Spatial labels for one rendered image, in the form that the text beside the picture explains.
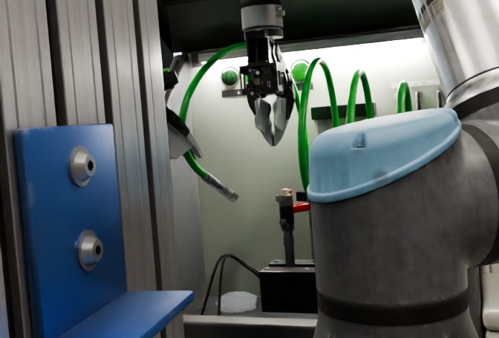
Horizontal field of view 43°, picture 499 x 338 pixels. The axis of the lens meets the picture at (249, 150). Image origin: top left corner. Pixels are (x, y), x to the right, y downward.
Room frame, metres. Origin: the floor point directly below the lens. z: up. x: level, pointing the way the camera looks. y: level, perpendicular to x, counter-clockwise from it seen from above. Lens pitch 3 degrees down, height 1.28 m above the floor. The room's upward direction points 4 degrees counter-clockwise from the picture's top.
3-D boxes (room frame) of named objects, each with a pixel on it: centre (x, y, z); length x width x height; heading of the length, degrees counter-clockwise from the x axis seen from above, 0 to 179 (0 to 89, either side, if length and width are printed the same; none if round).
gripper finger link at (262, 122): (1.17, -0.03, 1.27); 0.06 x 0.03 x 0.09; 161
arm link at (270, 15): (1.17, -0.04, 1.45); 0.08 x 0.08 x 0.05
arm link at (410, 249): (0.49, -0.11, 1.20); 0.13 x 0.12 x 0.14; 106
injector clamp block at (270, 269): (1.19, -0.18, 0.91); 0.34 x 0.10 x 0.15; 71
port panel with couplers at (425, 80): (1.40, -0.38, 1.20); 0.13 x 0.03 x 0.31; 71
